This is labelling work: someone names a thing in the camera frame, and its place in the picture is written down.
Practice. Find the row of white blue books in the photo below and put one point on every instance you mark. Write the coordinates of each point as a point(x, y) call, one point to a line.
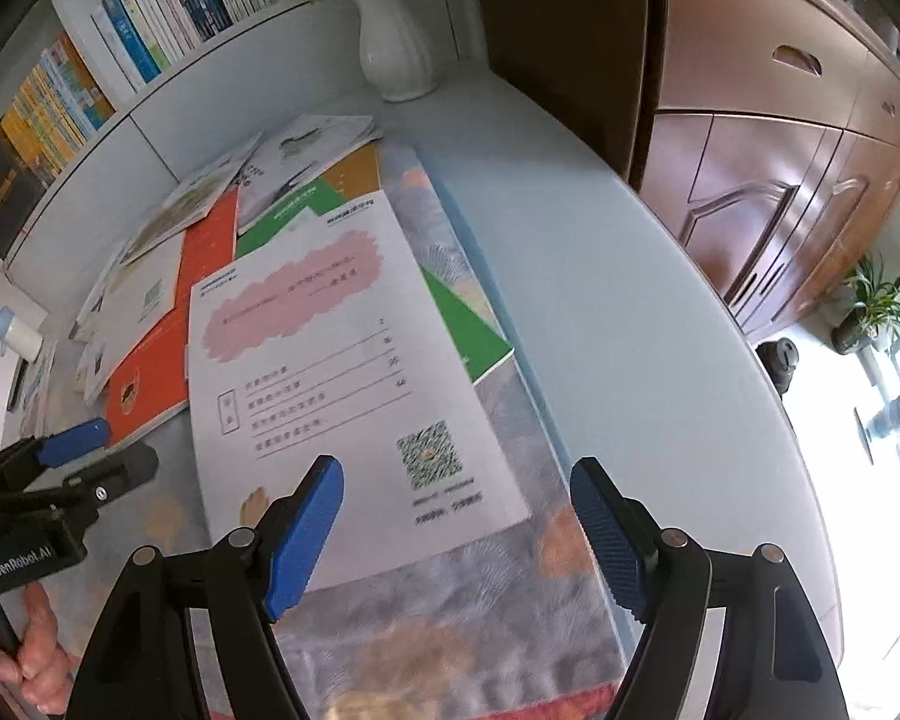
point(195, 0)

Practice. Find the mustard orange book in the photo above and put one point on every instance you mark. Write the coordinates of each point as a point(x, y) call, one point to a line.
point(356, 169)

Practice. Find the white book with code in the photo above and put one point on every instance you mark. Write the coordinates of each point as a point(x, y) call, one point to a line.
point(142, 277)

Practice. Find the black remote control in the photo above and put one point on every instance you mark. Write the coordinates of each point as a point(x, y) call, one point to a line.
point(16, 386)

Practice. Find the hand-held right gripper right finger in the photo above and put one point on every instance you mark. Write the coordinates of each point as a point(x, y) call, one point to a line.
point(607, 532)

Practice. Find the leaf-print blanket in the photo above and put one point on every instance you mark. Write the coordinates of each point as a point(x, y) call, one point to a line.
point(450, 615)

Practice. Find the person's left hand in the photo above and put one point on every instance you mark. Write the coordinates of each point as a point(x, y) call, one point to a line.
point(45, 660)

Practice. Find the orange-red book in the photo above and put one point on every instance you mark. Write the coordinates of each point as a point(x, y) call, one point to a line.
point(157, 375)

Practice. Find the black round object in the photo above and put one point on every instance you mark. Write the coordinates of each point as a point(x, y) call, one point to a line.
point(778, 364)

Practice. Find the row of dark hardcover books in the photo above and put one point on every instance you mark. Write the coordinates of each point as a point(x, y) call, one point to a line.
point(4, 187)

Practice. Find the white vase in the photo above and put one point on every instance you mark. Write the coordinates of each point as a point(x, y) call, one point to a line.
point(394, 37)

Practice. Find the row of yellow colourful books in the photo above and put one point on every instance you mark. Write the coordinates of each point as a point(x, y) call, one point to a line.
point(52, 105)

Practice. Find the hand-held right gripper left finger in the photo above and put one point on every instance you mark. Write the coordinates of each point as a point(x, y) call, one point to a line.
point(304, 540)

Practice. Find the white book pink patch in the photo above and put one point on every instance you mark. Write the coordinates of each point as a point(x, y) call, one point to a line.
point(330, 360)

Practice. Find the wooden cabinet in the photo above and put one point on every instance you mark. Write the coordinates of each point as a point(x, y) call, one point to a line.
point(757, 127)

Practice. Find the white bottle blue cap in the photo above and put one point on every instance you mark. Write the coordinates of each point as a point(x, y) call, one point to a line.
point(26, 337)

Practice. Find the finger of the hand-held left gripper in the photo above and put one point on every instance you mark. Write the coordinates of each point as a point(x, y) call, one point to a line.
point(120, 469)
point(75, 441)

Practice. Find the white picture booklet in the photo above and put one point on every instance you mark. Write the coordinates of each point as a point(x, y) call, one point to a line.
point(39, 390)

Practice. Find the green thin book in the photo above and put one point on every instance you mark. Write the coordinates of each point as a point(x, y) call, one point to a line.
point(465, 330)

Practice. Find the white book black lettering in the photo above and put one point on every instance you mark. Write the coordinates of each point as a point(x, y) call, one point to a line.
point(270, 187)

